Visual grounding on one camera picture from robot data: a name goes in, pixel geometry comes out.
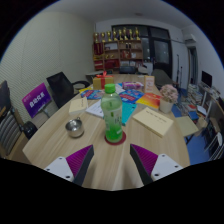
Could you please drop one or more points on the orange book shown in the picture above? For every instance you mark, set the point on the orange book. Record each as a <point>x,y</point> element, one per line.
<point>149,100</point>

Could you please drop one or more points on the purple sign board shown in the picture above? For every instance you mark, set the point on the purple sign board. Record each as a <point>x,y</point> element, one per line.
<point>36,100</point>

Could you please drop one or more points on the small beige book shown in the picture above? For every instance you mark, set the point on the small beige book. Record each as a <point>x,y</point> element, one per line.
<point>78,105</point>

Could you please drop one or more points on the yellow gift box red ribbon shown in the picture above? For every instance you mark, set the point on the yellow gift box red ribbon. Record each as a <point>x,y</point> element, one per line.
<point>102,81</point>

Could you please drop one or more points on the wooden shelf unit with trophies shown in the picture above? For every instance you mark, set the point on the wooden shelf unit with trophies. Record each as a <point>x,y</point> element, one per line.
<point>118,53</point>

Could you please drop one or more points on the pink package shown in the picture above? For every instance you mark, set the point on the pink package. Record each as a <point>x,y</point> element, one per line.
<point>132,85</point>

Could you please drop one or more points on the black stand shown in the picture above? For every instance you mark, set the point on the black stand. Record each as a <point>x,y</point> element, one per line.
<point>179,71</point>

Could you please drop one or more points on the large beige book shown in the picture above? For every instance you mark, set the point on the large beige book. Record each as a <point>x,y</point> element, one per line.
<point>153,121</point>

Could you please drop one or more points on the upright beige box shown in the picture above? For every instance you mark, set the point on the upright beige box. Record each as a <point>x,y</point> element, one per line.
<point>149,84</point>

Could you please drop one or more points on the black round bin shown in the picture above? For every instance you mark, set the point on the black round bin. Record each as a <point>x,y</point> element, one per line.
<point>29,129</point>

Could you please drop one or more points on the black office chair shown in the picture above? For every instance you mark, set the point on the black office chair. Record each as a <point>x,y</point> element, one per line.
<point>61,88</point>

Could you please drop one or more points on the teal book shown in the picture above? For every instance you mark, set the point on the teal book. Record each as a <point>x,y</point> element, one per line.
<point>128,111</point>

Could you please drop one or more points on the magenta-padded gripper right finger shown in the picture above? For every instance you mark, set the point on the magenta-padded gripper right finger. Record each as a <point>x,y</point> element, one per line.
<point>165,165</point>

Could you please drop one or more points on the black bag with tan trim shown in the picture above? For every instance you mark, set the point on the black bag with tan trim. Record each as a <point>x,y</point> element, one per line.
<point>4,98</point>

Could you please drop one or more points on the black monitor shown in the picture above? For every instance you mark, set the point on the black monitor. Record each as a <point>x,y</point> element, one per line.
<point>206,79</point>

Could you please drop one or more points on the white air conditioner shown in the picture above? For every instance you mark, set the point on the white air conditioner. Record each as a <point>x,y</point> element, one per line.
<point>190,37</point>

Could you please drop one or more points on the pile of books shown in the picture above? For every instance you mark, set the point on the pile of books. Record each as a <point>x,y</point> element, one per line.
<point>193,98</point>

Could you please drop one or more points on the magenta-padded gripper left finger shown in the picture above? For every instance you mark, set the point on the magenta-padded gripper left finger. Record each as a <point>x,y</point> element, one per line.
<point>58,166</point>

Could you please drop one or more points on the white booklet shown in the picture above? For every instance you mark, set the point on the white booklet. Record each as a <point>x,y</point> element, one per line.
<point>95,109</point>

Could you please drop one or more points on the white stool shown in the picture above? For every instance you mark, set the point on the white stool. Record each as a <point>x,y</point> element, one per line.
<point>218,140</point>

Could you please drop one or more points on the blue and red book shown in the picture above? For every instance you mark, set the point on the blue and red book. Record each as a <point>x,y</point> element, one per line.
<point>91,94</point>

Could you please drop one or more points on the round red coaster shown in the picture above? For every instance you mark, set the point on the round red coaster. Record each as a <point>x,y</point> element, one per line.
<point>124,139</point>

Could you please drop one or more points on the green drink bottle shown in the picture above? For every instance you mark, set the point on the green drink bottle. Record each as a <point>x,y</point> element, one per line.
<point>112,116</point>

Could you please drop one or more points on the pink flowers in pot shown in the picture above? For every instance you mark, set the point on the pink flowers in pot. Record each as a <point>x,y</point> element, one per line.
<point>168,96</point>

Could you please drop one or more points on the small metal cup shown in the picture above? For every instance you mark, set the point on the small metal cup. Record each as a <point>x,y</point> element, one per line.
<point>74,128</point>

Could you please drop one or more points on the grey armchair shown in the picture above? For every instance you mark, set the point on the grey armchair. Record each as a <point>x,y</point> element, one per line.
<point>161,77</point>

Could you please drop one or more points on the wooden side desk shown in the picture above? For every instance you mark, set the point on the wooden side desk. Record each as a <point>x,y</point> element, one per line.
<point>213,103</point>

